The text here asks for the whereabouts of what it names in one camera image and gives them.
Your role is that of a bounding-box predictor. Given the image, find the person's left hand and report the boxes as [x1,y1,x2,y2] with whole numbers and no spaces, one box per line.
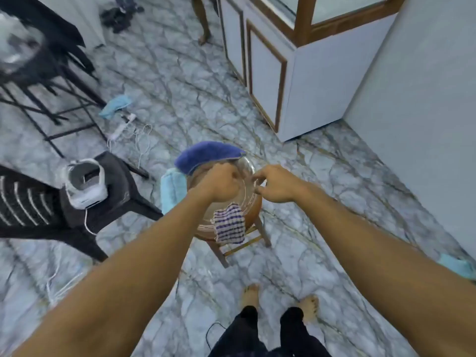
[193,162,243,204]

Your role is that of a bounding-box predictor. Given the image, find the person's right hand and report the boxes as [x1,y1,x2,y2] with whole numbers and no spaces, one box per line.
[252,164,310,205]

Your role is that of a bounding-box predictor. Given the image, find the blue white checkered cloth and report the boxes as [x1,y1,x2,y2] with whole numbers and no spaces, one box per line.
[211,202,247,245]

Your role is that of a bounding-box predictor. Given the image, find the wooden glass display cabinet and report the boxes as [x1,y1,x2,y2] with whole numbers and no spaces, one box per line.
[217,0,408,142]

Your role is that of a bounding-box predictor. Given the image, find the person's left forearm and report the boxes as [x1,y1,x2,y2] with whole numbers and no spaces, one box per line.
[11,187,228,357]

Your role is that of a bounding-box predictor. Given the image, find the person's right forearm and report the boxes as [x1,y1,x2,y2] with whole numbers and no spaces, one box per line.
[297,181,476,357]

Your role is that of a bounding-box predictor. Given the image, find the light blue cloth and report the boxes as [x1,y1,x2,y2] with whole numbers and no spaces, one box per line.
[160,168,187,216]
[98,94,133,120]
[437,253,476,281]

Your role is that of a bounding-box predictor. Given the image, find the person's left foot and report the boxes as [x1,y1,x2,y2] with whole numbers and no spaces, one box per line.
[241,284,261,310]

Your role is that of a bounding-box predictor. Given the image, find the person's foot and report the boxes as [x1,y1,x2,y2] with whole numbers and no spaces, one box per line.
[297,295,320,324]
[241,284,261,310]

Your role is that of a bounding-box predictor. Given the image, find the person's right foot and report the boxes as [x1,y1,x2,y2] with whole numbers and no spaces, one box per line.
[297,295,320,324]

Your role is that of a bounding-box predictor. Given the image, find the person's black trousers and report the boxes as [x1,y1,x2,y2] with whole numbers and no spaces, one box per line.
[208,305,332,357]

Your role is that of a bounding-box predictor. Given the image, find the dark blue towel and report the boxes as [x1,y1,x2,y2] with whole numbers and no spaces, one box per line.
[174,141,247,176]

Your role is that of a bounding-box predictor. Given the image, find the clear glass bowl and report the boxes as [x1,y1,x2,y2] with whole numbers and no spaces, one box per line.
[185,156,263,235]

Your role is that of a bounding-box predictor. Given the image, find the wooden stool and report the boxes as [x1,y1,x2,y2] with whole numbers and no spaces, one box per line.
[180,200,272,269]

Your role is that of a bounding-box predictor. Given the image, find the white headset device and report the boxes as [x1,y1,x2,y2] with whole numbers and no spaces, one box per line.
[65,158,109,211]

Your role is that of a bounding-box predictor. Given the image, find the black plastic chair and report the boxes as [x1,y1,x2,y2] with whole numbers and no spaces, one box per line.
[0,151,164,263]

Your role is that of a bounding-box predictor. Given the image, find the pile of dark shoes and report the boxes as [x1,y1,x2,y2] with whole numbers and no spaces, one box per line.
[99,0,145,34]

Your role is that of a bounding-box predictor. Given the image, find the crumpled clear plastic bag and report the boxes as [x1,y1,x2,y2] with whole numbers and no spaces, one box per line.
[0,10,46,75]

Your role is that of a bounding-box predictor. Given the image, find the white power strip with cable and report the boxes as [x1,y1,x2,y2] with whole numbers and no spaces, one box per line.
[108,122,153,170]

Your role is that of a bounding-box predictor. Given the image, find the white device cable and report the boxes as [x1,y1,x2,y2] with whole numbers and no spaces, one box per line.
[44,208,98,305]

